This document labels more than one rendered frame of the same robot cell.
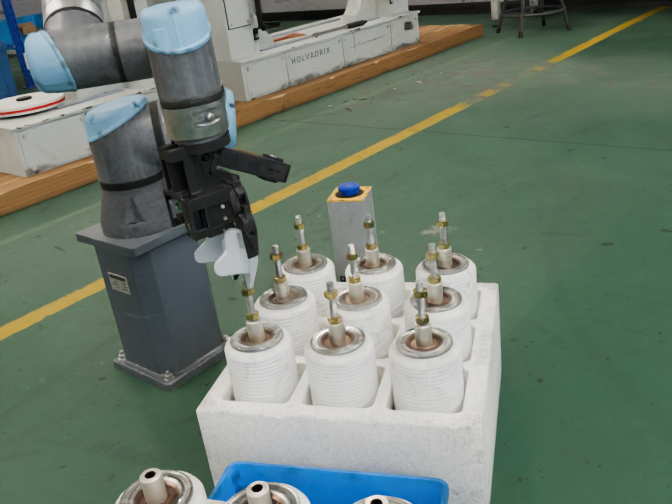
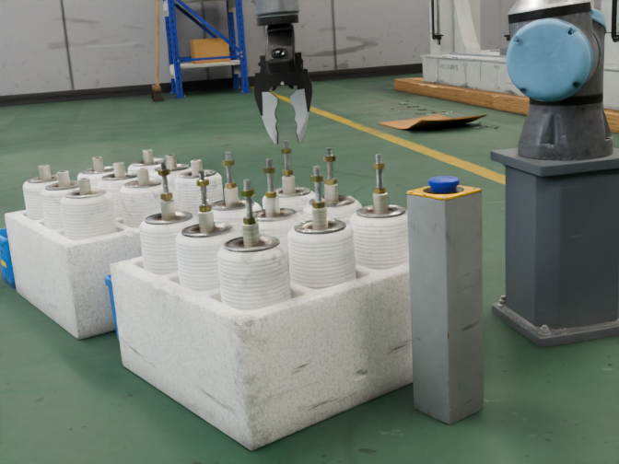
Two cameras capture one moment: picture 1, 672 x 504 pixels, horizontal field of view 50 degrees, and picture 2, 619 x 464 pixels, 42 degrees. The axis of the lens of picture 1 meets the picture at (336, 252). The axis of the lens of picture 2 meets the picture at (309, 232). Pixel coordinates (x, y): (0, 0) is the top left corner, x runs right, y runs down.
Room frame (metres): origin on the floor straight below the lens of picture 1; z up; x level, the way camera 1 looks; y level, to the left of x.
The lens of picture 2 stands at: (1.71, -0.99, 0.54)
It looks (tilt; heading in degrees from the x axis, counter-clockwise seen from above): 14 degrees down; 125
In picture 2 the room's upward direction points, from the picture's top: 4 degrees counter-clockwise
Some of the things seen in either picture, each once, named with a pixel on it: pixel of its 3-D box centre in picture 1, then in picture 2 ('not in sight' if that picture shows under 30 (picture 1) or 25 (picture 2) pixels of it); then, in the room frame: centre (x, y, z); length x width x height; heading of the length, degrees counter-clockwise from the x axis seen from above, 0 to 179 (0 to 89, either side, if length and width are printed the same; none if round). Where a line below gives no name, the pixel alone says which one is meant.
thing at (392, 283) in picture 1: (378, 312); (323, 287); (1.07, -0.06, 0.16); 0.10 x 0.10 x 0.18
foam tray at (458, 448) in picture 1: (368, 387); (280, 313); (0.95, -0.02, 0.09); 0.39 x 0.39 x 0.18; 72
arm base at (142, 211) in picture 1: (137, 198); (565, 122); (1.29, 0.36, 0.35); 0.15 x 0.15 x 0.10
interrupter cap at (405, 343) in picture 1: (424, 342); (169, 218); (0.81, -0.10, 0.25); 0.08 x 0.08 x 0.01
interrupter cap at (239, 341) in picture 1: (257, 337); (289, 192); (0.88, 0.13, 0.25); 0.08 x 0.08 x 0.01
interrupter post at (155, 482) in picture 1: (153, 487); (196, 168); (0.58, 0.22, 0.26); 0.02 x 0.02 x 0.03
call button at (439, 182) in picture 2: (349, 190); (443, 185); (1.25, -0.04, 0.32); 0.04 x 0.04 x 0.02
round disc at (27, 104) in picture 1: (25, 104); not in sight; (2.88, 1.13, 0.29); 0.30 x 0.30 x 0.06
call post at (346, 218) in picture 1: (358, 270); (446, 304); (1.25, -0.04, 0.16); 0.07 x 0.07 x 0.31; 72
